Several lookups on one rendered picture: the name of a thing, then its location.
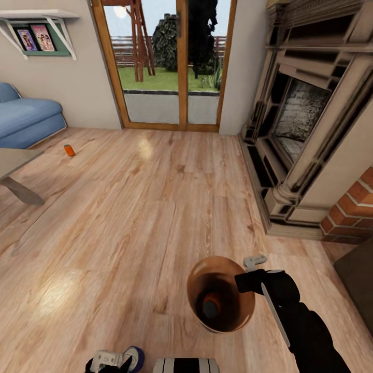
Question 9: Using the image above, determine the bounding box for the can of soda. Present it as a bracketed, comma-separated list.
[65, 145, 219, 321]
[202, 292, 221, 318]
[120, 346, 145, 373]

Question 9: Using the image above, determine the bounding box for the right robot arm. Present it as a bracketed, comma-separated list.
[235, 254, 352, 373]

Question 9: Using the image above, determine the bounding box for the robot trunk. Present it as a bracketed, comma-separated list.
[153, 358, 220, 373]

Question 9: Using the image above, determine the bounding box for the trash can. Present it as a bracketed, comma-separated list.
[186, 255, 255, 334]

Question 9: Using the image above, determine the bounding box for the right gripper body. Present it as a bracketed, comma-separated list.
[235, 269, 265, 293]

